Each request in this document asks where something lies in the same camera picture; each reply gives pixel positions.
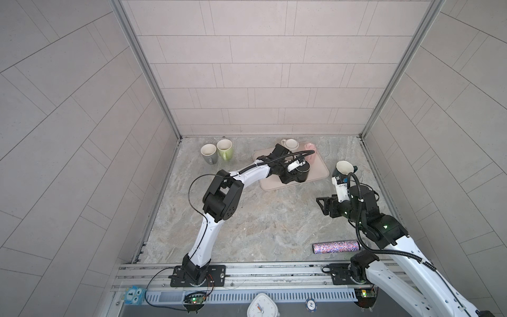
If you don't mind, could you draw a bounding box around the round blue badge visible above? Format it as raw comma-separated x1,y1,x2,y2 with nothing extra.
305,299,316,313

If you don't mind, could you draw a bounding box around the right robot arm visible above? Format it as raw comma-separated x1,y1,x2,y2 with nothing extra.
316,184,492,316

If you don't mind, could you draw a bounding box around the white mug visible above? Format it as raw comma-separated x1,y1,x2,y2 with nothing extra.
280,139,300,152

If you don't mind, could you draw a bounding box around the left circuit board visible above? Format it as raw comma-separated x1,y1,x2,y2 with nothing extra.
183,291,207,313

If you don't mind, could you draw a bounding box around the pink mug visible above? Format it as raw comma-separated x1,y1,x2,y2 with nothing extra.
304,142,318,165

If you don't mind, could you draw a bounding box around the pink plastic tray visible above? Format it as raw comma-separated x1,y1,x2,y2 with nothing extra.
253,147,330,191

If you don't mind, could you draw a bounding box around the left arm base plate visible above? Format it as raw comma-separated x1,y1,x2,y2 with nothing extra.
170,265,227,287

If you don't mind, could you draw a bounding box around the corrugated cable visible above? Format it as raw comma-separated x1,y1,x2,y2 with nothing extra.
237,149,316,175
346,172,436,272

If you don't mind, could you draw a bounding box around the grey mug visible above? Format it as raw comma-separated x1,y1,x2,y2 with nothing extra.
200,143,219,165

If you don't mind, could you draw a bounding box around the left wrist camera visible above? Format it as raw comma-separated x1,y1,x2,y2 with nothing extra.
287,157,306,173

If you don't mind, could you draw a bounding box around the right corrugated cable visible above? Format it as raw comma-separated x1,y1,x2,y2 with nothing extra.
346,172,436,272

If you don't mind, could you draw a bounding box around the dark green mug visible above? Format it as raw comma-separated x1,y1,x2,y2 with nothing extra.
332,161,358,177

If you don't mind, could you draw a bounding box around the light green mug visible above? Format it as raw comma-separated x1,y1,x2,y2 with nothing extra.
216,139,234,161

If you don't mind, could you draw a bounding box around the white kitchen timer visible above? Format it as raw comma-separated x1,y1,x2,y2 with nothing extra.
247,293,280,317

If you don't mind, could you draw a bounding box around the left corrugated cable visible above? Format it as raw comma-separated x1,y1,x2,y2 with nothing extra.
237,149,316,175

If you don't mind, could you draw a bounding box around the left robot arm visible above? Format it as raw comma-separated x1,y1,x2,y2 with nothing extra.
182,143,316,286

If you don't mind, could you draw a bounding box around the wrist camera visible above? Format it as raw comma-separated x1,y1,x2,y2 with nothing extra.
331,174,350,203
287,157,306,173

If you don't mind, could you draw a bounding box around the glittery cylindrical bottle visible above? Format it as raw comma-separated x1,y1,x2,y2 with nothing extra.
312,240,360,254

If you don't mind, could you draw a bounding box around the right circuit board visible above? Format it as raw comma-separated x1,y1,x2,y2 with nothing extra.
354,288,377,309

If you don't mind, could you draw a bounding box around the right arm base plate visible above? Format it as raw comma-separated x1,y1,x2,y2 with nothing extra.
321,264,370,285

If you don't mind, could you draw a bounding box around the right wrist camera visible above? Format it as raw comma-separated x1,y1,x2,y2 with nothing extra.
331,174,350,203

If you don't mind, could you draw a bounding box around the blue owl sticker box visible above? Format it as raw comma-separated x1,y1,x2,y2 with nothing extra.
124,286,146,306

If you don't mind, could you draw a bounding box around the circuit board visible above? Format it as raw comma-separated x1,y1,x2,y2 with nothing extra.
183,291,207,313
354,288,377,309

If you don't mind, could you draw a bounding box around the black mug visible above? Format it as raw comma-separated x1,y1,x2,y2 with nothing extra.
294,161,310,183

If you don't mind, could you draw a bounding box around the aluminium mounting rail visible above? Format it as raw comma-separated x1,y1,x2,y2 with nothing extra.
111,260,372,291

